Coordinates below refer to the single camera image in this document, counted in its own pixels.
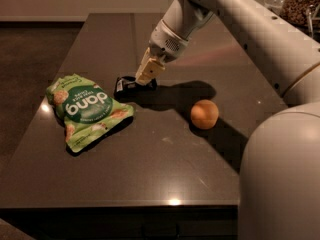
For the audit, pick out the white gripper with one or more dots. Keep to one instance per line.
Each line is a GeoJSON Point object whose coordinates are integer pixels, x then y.
{"type": "Point", "coordinates": [165, 45]}

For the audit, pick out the black rxbar chocolate bar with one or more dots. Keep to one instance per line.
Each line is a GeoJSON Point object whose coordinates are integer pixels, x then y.
{"type": "Point", "coordinates": [127, 85]}

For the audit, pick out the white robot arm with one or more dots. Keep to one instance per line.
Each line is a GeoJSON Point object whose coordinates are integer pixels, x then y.
{"type": "Point", "coordinates": [279, 182]}

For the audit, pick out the green rice chip bag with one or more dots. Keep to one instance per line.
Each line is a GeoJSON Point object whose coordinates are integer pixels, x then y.
{"type": "Point", "coordinates": [87, 111]}

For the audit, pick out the orange round fruit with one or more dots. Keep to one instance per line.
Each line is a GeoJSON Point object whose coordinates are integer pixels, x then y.
{"type": "Point", "coordinates": [204, 114]}

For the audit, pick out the glass jar of granola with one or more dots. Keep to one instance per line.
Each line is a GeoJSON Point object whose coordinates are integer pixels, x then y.
{"type": "Point", "coordinates": [294, 11]}

